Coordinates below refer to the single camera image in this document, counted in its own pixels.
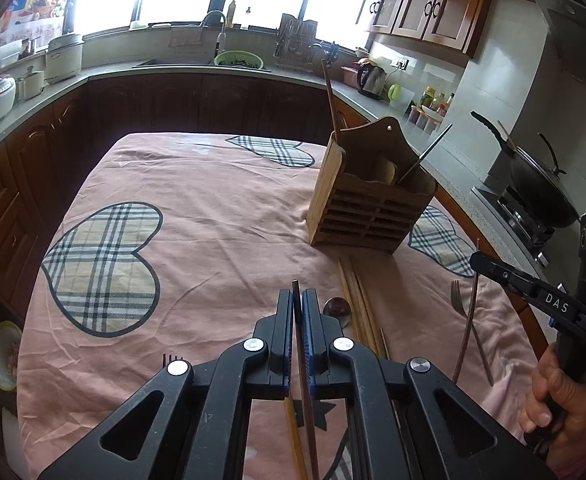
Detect metal spoon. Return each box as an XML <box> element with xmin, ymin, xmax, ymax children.
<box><xmin>323</xmin><ymin>297</ymin><xmax>351</xmax><ymax>328</ymax></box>

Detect person's right hand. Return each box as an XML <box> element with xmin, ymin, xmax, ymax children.
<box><xmin>518</xmin><ymin>342</ymin><xmax>586</xmax><ymax>448</ymax></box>

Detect metal dish rack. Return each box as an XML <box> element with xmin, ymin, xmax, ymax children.
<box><xmin>273</xmin><ymin>12</ymin><xmax>324</xmax><ymax>72</ymax></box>

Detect grey countertop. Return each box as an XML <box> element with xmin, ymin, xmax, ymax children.
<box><xmin>0</xmin><ymin>55</ymin><xmax>559</xmax><ymax>281</ymax></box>

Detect fruit basket wall poster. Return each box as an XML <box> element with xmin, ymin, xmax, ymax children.
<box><xmin>0</xmin><ymin>0</ymin><xmax>71</xmax><ymax>48</ymax></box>

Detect wooden cabinets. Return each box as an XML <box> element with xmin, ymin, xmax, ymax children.
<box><xmin>355</xmin><ymin>0</ymin><xmax>489</xmax><ymax>58</ymax></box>
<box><xmin>0</xmin><ymin>72</ymin><xmax>369</xmax><ymax>321</ymax></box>

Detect spice jar rack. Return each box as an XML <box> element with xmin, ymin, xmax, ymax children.
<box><xmin>408</xmin><ymin>105</ymin><xmax>446</xmax><ymax>133</ymax></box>

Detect pink heart print tablecloth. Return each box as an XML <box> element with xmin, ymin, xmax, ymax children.
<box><xmin>17</xmin><ymin>132</ymin><xmax>549</xmax><ymax>480</ymax></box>

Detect dark brown chopstick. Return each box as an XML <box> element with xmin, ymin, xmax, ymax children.
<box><xmin>400</xmin><ymin>124</ymin><xmax>453</xmax><ymax>183</ymax></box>
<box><xmin>292</xmin><ymin>280</ymin><xmax>320</xmax><ymax>480</ymax></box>
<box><xmin>320</xmin><ymin>59</ymin><xmax>344</xmax><ymax>146</ymax></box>
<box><xmin>452</xmin><ymin>239</ymin><xmax>481</xmax><ymax>383</ymax></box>

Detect gas stove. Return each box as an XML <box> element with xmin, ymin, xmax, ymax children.
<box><xmin>470</xmin><ymin>185</ymin><xmax>556</xmax><ymax>268</ymax></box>

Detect chrome sink faucet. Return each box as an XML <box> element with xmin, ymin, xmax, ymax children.
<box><xmin>201</xmin><ymin>10</ymin><xmax>229</xmax><ymax>61</ymax></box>

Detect wooden lower cabinets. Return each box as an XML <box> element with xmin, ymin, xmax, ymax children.
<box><xmin>0</xmin><ymin>72</ymin><xmax>369</xmax><ymax>321</ymax></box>

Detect tall white rice cooker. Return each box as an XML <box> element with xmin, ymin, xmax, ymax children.
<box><xmin>44</xmin><ymin>32</ymin><xmax>84</xmax><ymax>84</ymax></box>

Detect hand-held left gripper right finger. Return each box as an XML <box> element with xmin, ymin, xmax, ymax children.
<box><xmin>302</xmin><ymin>290</ymin><xmax>556</xmax><ymax>480</ymax></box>

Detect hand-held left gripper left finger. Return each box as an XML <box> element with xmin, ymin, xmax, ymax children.
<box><xmin>38</xmin><ymin>287</ymin><xmax>296</xmax><ymax>480</ymax></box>

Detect green colander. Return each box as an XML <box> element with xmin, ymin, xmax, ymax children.
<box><xmin>214</xmin><ymin>50</ymin><xmax>265</xmax><ymax>69</ymax></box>

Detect wooden spatula handle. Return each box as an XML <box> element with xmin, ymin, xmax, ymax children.
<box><xmin>497</xmin><ymin>120</ymin><xmax>516</xmax><ymax>153</ymax></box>

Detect small white pot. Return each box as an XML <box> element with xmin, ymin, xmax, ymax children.
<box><xmin>17</xmin><ymin>66</ymin><xmax>46</xmax><ymax>101</ymax></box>

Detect white plate with green rim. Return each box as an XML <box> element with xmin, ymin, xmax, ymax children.
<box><xmin>0</xmin><ymin>320</ymin><xmax>24</xmax><ymax>392</ymax></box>

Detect wooden upper cabinets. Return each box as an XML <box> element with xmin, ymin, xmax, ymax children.
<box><xmin>355</xmin><ymin>0</ymin><xmax>489</xmax><ymax>58</ymax></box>

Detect wooden utensil holder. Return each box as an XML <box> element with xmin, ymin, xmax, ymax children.
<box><xmin>304</xmin><ymin>116</ymin><xmax>439</xmax><ymax>256</ymax></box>

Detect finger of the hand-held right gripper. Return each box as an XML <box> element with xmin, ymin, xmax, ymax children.
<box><xmin>470</xmin><ymin>251</ymin><xmax>581</xmax><ymax>328</ymax></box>

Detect black wok with lid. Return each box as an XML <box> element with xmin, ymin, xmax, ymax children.
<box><xmin>470</xmin><ymin>110</ymin><xmax>581</xmax><ymax>228</ymax></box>

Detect steel electric kettle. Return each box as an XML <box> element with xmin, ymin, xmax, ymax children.
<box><xmin>357</xmin><ymin>60</ymin><xmax>388</xmax><ymax>101</ymax></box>

